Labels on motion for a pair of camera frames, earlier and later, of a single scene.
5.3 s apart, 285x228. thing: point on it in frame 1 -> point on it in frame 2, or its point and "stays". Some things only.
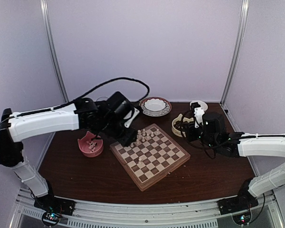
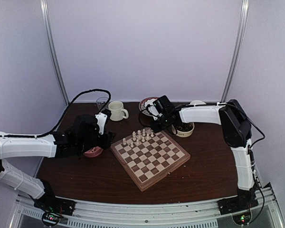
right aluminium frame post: x=244 y=8 stays
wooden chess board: x=154 y=155 stays
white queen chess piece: x=139 y=136 stays
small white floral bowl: x=202 y=103 stays
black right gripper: x=188 y=132 -> x=156 y=128
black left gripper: x=127 y=139 -> x=108 y=138
